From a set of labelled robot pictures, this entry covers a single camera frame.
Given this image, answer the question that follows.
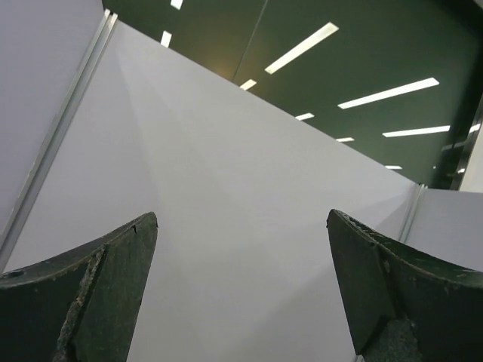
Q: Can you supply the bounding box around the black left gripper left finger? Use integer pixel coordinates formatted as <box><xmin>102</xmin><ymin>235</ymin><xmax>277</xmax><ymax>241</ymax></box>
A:
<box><xmin>1</xmin><ymin>212</ymin><xmax>158</xmax><ymax>361</ymax></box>

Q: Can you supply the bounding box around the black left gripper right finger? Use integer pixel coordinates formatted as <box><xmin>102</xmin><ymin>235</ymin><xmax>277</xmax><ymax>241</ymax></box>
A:
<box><xmin>327</xmin><ymin>210</ymin><xmax>482</xmax><ymax>361</ymax></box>

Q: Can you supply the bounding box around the aluminium corner post right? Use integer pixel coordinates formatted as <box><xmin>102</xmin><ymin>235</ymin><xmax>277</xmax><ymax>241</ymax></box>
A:
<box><xmin>398</xmin><ymin>183</ymin><xmax>428</xmax><ymax>244</ymax></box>

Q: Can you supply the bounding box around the aluminium corner post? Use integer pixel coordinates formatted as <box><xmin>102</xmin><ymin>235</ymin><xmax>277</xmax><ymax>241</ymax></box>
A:
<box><xmin>1</xmin><ymin>9</ymin><xmax>118</xmax><ymax>270</ymax></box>
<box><xmin>398</xmin><ymin>183</ymin><xmax>428</xmax><ymax>244</ymax></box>

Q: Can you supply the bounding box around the aluminium corner post left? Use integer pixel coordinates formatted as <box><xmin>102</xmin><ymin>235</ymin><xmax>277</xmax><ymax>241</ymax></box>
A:
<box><xmin>1</xmin><ymin>9</ymin><xmax>118</xmax><ymax>270</ymax></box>

